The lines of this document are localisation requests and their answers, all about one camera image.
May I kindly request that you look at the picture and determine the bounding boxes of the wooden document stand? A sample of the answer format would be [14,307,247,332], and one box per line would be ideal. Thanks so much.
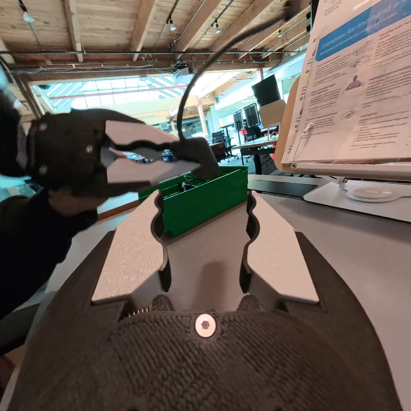
[274,0,411,222]

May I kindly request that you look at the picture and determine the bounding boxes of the black desk cable flap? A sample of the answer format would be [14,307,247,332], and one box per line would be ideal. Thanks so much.
[247,179,318,198]

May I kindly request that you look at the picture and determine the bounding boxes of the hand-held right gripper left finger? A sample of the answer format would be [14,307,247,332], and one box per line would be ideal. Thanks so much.
[91,189,172,311]

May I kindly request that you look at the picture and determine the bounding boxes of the printed instruction sheet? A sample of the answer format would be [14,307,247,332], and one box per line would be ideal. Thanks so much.
[283,0,411,161]

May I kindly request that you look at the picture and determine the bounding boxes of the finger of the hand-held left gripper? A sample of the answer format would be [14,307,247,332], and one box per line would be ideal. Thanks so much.
[105,120,180,159]
[102,148,203,187]

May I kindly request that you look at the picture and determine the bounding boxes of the green plastic bin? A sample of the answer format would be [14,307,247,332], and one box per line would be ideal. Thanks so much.
[139,165,249,238]

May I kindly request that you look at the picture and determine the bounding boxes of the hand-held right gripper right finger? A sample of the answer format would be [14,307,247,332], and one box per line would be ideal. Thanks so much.
[240,190,320,311]

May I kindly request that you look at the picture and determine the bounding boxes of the wooden desk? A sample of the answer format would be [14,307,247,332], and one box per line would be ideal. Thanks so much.
[234,138,278,165]

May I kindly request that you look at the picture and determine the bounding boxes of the black office chair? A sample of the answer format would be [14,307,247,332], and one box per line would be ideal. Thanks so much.
[212,130,240,162]

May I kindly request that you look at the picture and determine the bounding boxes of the thick black device cable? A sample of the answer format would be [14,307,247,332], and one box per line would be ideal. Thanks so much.
[177,0,310,142]

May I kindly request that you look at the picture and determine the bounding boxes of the white ceiling projector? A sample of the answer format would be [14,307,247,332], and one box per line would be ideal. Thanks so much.
[173,63,195,85]

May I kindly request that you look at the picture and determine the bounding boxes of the black hanging panel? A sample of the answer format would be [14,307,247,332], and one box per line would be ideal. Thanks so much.
[251,74,282,106]

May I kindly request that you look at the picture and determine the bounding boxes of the person's left hand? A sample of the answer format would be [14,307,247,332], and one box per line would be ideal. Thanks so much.
[48,188,107,216]

